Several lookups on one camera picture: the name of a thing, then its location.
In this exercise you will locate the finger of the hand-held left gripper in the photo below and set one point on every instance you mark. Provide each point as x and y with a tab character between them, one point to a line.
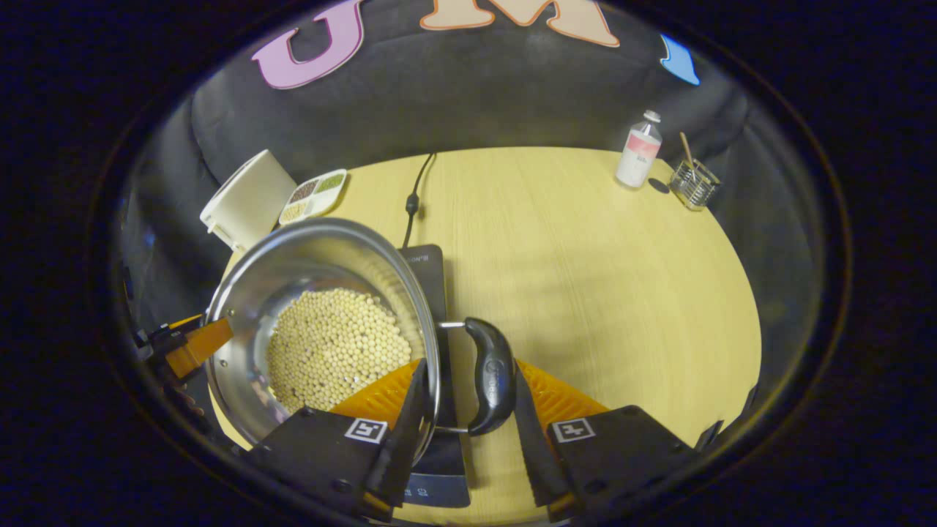
201	344

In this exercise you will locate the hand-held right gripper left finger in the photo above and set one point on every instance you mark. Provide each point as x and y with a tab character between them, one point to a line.
402	446

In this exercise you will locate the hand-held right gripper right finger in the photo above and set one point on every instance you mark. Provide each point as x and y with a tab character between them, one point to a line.
538	454

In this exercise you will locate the stainless steel pot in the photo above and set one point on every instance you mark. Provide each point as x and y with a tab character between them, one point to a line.
249	315

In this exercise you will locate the black induction cooktop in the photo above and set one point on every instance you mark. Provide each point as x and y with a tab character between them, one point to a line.
432	278

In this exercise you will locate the pile of soybeans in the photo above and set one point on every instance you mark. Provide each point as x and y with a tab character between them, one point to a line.
329	344

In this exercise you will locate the white toaster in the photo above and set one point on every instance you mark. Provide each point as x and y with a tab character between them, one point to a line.
249	197

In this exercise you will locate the white divided bean dish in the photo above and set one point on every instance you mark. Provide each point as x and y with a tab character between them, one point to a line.
313	196

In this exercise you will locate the clear bottle pink label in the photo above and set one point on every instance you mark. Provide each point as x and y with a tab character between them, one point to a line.
637	157

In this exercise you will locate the wooden stick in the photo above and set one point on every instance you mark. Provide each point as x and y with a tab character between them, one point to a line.
687	148

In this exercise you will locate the black backdrop cloth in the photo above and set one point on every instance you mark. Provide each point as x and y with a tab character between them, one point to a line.
476	95

